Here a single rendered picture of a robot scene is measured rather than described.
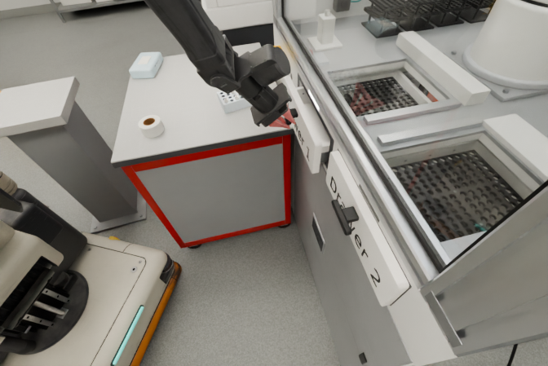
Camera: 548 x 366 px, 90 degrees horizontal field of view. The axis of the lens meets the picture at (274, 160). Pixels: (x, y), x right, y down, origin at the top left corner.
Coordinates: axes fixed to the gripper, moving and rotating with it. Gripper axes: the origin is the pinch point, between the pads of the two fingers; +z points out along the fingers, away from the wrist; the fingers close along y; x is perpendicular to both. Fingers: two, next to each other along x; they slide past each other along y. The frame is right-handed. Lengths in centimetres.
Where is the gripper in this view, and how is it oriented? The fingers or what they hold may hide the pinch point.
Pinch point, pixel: (290, 123)
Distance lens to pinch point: 70.3
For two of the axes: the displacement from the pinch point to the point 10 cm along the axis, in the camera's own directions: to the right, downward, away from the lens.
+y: 7.7, -5.4, -3.4
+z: 6.0, 4.2, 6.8
